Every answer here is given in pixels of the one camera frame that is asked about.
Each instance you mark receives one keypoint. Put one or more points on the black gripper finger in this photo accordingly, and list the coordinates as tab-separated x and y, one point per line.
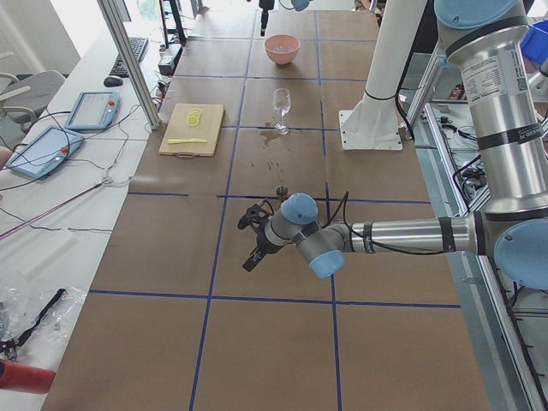
253	259
250	217
264	21

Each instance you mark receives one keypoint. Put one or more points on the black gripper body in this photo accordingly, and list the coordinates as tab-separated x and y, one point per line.
265	17
262	242

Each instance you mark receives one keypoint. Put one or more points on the clear ice cubes pile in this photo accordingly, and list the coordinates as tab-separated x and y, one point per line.
282	49

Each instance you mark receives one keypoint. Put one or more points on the clear wine glass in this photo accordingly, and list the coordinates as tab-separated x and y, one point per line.
282	105

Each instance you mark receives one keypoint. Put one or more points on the pink bowl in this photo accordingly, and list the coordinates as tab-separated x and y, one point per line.
282	39

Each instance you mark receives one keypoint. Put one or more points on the black power box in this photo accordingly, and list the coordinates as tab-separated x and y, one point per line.
169	59

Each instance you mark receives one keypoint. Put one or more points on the bamboo cutting board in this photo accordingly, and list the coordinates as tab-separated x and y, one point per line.
209	128

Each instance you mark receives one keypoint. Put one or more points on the yellow plastic knife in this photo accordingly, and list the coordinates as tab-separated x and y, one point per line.
186	141

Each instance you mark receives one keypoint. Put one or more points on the black computer mouse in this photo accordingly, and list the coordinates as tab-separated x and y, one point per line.
113	81

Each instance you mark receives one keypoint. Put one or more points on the far blue teach pendant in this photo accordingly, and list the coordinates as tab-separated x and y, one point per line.
93	111

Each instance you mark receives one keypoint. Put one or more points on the blue teach pendant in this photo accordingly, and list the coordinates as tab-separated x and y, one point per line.
93	111
46	153

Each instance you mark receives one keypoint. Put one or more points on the near blue teach pendant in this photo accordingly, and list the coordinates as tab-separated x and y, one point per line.
46	153

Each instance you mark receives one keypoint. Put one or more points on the clear plastic bag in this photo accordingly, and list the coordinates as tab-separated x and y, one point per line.
37	320

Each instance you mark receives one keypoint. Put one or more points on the grey office chair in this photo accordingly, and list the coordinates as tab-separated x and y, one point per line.
23	101

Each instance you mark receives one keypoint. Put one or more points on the blue storage bin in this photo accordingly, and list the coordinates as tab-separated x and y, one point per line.
534	45

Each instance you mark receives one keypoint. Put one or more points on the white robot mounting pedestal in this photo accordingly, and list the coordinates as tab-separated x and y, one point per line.
373	123

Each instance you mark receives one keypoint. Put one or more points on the aluminium frame post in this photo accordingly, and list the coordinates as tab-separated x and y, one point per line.
113	20

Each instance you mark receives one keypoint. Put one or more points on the red black tool handle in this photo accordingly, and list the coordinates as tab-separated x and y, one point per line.
27	379

